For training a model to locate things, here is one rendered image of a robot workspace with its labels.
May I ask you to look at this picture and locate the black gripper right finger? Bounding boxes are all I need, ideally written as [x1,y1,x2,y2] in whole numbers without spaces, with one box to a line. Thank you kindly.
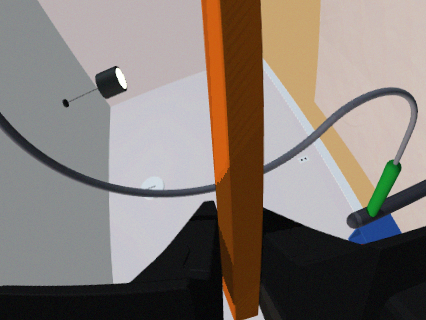
[258,207,426,320]

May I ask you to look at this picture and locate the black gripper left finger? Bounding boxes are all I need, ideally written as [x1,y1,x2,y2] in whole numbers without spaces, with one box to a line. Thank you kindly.
[0,201,224,320]

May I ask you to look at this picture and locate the orange bar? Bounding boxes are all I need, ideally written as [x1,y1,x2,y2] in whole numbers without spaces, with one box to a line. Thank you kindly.
[201,0,265,320]

